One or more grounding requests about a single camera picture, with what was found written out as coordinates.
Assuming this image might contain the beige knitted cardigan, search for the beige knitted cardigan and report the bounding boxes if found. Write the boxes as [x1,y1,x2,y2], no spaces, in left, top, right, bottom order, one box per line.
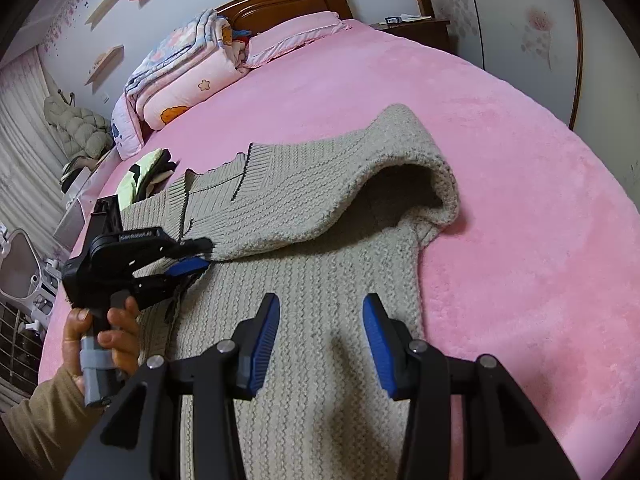
[122,104,460,479]

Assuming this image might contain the brown sleeved left forearm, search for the brown sleeved left forearm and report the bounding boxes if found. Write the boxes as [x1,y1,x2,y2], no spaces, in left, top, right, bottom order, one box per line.
[1,367,103,479]

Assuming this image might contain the person's left hand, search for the person's left hand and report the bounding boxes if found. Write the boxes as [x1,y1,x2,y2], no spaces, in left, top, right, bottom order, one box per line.
[62,296,140,393]

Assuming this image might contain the folded green black garment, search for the folded green black garment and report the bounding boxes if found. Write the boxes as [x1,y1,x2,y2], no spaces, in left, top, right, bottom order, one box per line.
[116,148,177,210]

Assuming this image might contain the white covered side table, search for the white covered side table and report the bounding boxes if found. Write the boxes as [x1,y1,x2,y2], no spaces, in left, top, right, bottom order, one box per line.
[53,148,122,252]

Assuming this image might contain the white mesh office chair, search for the white mesh office chair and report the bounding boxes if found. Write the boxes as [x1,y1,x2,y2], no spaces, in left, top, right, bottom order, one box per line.
[1,226,60,335]

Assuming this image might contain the pink handbag print cushion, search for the pink handbag print cushion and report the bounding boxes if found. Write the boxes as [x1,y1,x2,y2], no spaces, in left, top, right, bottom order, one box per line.
[111,93,144,160]

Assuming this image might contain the beige puffer jacket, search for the beige puffer jacket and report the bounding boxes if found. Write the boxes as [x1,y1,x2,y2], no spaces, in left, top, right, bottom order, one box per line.
[43,94,114,159]

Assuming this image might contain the white sheer curtain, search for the white sheer curtain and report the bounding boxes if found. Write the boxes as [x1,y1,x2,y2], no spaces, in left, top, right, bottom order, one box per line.
[1,48,67,256]

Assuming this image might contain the pink fleece bed sheet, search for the pink fleece bed sheet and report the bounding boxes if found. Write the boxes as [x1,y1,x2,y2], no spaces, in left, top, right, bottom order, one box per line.
[37,17,640,480]

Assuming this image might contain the folded floral pink quilt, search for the folded floral pink quilt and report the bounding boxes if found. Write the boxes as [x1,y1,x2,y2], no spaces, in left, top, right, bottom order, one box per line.
[124,9,250,130]

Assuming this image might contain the pink flat pillow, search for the pink flat pillow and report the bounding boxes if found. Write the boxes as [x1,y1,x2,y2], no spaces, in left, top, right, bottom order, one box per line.
[244,11,350,70]

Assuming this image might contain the dark wooden headboard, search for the dark wooden headboard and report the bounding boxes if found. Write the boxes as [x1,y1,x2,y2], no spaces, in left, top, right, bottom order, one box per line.
[217,0,352,34]

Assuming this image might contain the items on nightstand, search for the items on nightstand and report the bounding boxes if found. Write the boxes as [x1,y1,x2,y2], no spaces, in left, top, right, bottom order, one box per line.
[381,13,432,27]

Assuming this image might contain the dark wooden nightstand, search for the dark wooden nightstand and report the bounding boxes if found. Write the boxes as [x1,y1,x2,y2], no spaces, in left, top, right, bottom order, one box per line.
[371,18,452,53]

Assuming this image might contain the white floral wardrobe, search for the white floral wardrobe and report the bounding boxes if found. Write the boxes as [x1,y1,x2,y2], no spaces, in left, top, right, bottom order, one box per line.
[431,0,639,200]

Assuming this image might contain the grey left gripper handle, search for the grey left gripper handle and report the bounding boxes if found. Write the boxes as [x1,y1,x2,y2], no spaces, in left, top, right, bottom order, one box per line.
[79,330,127,408]

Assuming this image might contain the lower beige wall shelf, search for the lower beige wall shelf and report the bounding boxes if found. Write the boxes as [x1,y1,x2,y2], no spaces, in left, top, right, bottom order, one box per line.
[85,44,125,86]

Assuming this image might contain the beige wall shelf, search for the beige wall shelf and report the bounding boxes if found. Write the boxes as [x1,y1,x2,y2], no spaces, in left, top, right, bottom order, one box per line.
[85,44,125,86]
[85,0,119,27]

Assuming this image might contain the upper beige wall shelf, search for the upper beige wall shelf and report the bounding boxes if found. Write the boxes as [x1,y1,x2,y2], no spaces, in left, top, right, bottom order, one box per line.
[85,0,119,27]

